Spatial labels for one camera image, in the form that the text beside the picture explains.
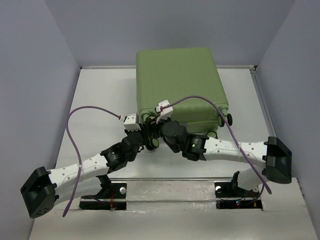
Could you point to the green hard-shell suitcase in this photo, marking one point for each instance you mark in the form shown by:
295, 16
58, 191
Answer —
187, 74

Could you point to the aluminium rail across table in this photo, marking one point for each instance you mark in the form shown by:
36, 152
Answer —
170, 178

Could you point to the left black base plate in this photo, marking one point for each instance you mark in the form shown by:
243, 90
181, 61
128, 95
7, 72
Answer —
113, 200

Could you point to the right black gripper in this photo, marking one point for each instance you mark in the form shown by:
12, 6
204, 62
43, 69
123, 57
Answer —
165, 121

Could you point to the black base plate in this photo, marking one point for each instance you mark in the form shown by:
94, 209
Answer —
113, 200
233, 199

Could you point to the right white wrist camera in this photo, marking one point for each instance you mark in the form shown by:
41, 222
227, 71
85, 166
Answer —
164, 110

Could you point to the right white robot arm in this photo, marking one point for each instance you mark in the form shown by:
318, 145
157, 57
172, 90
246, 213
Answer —
269, 161

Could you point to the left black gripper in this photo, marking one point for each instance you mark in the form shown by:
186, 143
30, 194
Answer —
144, 140

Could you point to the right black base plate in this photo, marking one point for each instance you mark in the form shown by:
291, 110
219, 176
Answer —
233, 199

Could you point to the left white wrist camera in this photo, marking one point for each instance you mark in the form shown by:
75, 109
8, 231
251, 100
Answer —
131, 123

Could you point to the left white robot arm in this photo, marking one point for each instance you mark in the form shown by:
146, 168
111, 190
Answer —
46, 188

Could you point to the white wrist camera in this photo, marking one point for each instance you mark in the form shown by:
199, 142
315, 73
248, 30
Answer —
164, 110
131, 123

